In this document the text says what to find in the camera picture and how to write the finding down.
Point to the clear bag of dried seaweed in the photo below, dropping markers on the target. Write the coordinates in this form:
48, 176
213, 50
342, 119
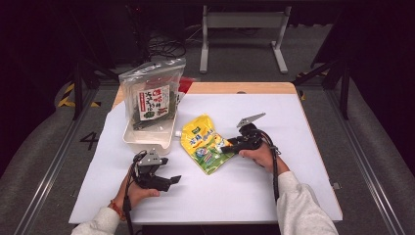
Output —
153, 98

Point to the white table mat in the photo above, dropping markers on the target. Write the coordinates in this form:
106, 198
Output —
228, 196

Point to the person's right hand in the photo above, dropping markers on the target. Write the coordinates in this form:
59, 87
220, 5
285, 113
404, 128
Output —
264, 158

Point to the yellow spouted pouch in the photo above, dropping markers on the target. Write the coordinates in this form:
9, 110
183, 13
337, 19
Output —
202, 143

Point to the aluminium floor rail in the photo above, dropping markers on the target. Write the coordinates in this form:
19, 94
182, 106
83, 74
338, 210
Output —
56, 161
365, 163

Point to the white metal stand frame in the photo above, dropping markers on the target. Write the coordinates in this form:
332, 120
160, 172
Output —
244, 20

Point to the white divided plastic bin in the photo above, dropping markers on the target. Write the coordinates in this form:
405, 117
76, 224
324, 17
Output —
150, 138

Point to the black metal stand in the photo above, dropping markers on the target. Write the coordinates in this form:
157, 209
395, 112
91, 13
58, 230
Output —
344, 98
77, 98

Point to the yellow and black floor tape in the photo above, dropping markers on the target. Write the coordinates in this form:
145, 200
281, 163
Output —
67, 93

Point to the person's left hand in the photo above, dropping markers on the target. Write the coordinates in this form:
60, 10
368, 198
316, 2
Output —
132, 197

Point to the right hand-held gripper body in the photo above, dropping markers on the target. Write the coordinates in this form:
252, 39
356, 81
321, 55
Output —
251, 138

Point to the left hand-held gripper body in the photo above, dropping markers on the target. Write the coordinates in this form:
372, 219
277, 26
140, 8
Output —
150, 158

